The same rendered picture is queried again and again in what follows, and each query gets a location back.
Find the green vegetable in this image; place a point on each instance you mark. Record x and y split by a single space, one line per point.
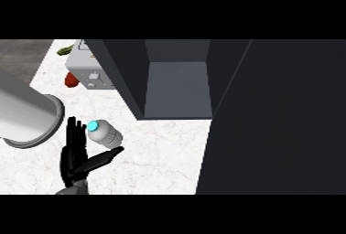
66 50

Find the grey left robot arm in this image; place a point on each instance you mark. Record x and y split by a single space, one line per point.
75 189

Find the pale grey box appliance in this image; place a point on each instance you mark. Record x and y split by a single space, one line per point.
88 68

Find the red pepper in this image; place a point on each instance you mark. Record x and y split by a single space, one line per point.
70 80

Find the dark grey open cabinet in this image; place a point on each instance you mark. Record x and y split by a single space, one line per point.
171 79

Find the dark grey cabinet door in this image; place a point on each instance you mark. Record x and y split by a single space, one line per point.
276 119

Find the clear water bottle cyan cap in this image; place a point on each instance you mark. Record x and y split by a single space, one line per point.
106 134

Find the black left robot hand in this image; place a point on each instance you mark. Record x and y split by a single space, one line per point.
73 158

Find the large pale grey cylinder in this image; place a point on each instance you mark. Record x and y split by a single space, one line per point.
23 115

